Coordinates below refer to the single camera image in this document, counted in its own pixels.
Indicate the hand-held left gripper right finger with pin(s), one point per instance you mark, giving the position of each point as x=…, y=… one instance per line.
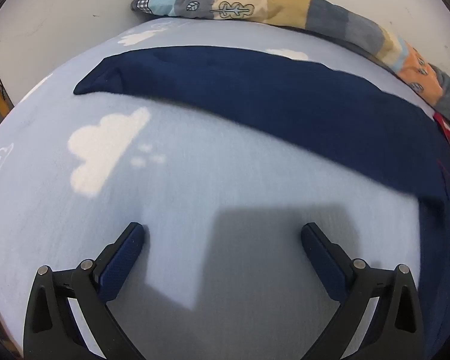
x=322, y=258

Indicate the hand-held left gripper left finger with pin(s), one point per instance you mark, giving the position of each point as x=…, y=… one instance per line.
x=122, y=258

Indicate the navy blue garment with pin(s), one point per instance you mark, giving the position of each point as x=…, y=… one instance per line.
x=285, y=93

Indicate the blue cloud print bed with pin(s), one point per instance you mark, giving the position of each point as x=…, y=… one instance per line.
x=210, y=180

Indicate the rolled patchwork quilt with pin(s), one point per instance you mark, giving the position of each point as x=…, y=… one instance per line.
x=285, y=3

